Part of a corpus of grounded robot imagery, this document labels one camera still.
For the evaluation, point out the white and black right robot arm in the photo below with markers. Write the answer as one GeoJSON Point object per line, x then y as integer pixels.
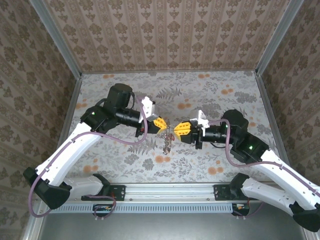
{"type": "Point", "coordinates": [282, 172]}

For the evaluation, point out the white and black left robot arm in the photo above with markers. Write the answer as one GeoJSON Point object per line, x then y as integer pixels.
{"type": "Point", "coordinates": [67, 152]}

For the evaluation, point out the grey metal panel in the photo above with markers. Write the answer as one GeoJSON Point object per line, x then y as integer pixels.
{"type": "Point", "coordinates": [170, 227]}

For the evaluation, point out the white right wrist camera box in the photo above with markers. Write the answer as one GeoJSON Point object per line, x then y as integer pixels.
{"type": "Point", "coordinates": [201, 118]}

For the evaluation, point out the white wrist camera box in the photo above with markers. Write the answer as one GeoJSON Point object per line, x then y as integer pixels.
{"type": "Point", "coordinates": [148, 107]}
{"type": "Point", "coordinates": [201, 118]}

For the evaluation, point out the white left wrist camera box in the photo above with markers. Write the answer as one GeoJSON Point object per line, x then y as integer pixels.
{"type": "Point", "coordinates": [148, 107]}

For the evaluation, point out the aluminium side rail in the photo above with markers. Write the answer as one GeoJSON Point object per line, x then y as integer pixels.
{"type": "Point", "coordinates": [73, 100]}
{"type": "Point", "coordinates": [265, 100]}

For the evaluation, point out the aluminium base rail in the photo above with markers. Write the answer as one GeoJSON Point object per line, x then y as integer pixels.
{"type": "Point", "coordinates": [170, 191]}

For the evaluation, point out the aluminium frame post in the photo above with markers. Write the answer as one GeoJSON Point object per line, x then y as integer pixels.
{"type": "Point", "coordinates": [277, 37]}
{"type": "Point", "coordinates": [57, 42]}

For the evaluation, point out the aluminium lower frame bar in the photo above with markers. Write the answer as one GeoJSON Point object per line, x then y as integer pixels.
{"type": "Point", "coordinates": [308, 235]}
{"type": "Point", "coordinates": [32, 230]}

